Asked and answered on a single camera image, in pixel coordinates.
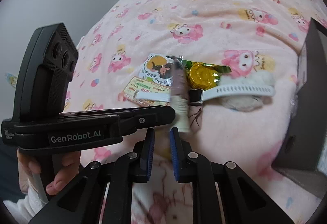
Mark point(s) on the rectangular sticker card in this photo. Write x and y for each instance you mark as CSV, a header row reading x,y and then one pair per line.
x,y
138,88

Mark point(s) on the white fluffy plush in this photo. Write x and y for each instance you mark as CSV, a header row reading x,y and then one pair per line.
x,y
242,105

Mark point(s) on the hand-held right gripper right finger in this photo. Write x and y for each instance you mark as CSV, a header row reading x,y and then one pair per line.
x,y
175,152

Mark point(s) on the green corn snack packet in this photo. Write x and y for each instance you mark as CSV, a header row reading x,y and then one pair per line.
x,y
201,76

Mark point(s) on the colourful small box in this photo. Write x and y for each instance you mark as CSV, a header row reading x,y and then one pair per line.
x,y
11,79

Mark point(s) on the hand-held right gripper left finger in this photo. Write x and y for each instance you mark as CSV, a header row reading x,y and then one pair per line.
x,y
150,152

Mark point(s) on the dark cardboard box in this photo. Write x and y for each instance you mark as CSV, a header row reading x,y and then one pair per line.
x,y
314,60

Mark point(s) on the mauve and white tube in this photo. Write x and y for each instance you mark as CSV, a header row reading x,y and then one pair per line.
x,y
180,109

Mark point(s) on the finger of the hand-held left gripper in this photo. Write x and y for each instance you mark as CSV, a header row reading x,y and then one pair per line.
x,y
153,116

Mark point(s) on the cartoon die-cut sticker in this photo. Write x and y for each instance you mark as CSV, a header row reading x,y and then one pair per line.
x,y
155,65

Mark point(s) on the pink printed blanket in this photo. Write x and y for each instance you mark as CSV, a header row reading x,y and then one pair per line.
x,y
204,9

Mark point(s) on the person's left hand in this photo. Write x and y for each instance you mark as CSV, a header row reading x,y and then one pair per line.
x,y
28,167

